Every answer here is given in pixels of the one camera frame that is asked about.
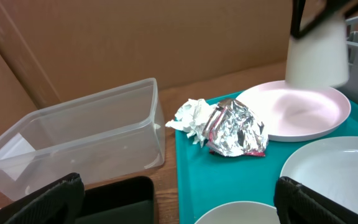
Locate clear plastic bin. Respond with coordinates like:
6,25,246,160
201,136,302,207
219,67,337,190
0,78,165,201

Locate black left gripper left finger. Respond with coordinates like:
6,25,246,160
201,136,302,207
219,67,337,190
0,173,85,224

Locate gray bowl of grains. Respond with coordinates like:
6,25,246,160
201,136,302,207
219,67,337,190
195,201,280,224

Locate gray plate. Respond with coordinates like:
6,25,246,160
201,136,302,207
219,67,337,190
280,136,358,214

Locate teal serving tray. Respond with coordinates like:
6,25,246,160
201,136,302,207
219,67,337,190
175,104,358,223

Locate black plastic tray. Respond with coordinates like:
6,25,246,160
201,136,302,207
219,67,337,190
75,176,159,224

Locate white paper cup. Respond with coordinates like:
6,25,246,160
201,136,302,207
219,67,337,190
285,16,349,89

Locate crumpled foil wrapper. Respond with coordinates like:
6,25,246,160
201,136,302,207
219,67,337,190
202,98,269,157

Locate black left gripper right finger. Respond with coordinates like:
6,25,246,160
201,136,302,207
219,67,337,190
273,176,358,224

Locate crumpled white napkin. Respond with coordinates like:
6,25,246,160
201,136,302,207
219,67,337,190
165,99,217,147

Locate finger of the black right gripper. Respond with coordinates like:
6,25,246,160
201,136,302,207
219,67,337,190
290,0,331,39

